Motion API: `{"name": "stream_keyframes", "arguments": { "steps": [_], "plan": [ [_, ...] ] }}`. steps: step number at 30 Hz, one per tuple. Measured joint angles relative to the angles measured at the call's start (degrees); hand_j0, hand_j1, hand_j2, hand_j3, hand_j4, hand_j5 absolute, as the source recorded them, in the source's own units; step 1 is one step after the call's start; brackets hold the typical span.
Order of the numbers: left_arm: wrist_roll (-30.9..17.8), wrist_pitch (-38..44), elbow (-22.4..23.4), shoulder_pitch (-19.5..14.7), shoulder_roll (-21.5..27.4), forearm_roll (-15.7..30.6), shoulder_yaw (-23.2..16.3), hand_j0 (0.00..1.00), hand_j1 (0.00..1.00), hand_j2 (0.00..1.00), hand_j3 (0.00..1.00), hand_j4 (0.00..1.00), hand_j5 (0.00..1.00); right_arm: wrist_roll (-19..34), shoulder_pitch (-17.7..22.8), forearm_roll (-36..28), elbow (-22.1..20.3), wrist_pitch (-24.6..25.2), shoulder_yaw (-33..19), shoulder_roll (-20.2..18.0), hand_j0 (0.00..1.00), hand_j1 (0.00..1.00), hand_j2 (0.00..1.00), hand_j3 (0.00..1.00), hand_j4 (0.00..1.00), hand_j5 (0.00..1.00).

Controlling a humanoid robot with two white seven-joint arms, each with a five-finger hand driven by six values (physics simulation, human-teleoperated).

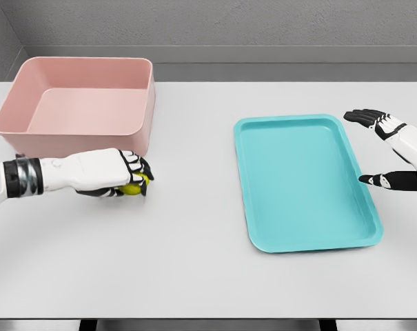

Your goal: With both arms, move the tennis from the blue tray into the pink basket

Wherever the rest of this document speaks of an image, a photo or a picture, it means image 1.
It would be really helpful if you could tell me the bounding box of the yellow-green tennis ball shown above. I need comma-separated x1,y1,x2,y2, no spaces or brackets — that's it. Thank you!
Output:
121,174,150,197

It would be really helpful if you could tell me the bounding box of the blue plastic tray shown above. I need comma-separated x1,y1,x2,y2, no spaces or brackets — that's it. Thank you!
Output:
232,114,384,254

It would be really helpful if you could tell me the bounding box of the pink plastic basket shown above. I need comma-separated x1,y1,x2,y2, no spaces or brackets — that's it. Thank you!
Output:
0,56,156,158

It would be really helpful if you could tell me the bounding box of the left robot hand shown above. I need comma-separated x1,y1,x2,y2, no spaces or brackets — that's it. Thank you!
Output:
64,148,155,198

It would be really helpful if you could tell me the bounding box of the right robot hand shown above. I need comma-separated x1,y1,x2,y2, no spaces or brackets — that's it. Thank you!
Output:
343,108,417,192

